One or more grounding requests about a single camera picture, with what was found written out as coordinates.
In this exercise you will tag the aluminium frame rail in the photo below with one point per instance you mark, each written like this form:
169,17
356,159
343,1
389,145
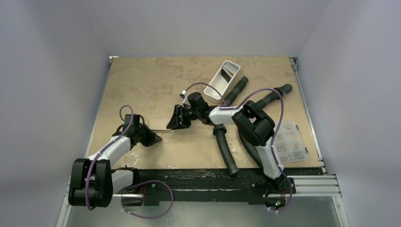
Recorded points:
324,184

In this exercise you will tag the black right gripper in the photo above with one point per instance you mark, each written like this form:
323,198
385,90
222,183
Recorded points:
182,116

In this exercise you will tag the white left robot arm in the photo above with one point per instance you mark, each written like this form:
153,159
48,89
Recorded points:
93,181

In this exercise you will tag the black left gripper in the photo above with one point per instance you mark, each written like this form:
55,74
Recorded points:
152,138

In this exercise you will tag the stack of cards in bin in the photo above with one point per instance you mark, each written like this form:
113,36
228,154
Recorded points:
228,71

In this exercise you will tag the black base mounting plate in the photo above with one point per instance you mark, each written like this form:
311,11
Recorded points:
249,185

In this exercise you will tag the white plastic card bin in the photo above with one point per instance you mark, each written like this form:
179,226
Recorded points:
220,85

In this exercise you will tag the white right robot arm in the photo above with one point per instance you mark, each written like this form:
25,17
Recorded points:
253,124

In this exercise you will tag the beige leather card holder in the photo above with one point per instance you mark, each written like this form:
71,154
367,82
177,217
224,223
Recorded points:
161,130

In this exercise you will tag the clear plastic screw organizer box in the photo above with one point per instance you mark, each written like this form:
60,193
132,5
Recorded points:
289,144

